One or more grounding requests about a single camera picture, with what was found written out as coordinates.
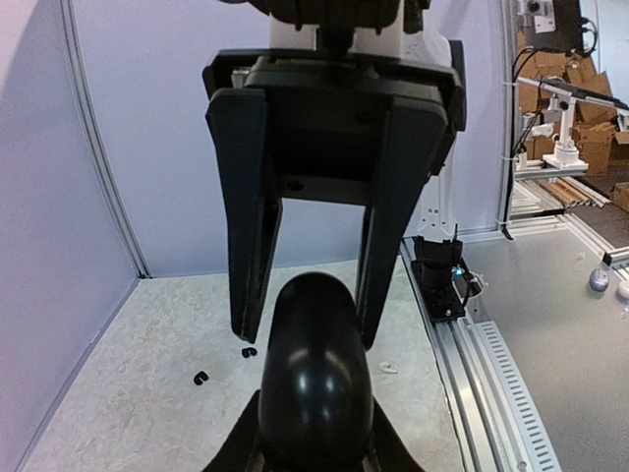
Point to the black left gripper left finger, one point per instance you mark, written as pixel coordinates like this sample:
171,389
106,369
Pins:
241,451

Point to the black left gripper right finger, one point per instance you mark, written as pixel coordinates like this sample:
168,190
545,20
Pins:
383,448

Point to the white earbud near front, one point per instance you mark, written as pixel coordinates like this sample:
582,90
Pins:
388,368

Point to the black oval charging case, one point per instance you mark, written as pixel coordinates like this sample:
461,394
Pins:
315,409

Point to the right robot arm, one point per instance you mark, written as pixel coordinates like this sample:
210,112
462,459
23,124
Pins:
337,22

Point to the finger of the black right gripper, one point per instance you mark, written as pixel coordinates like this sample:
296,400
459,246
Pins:
412,133
237,120

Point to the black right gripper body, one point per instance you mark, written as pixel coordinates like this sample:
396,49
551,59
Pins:
326,116

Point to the black earbud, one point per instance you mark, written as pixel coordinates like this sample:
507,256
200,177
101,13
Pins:
249,352
200,378

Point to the aluminium table front rail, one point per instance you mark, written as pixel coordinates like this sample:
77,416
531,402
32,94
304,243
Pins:
497,424

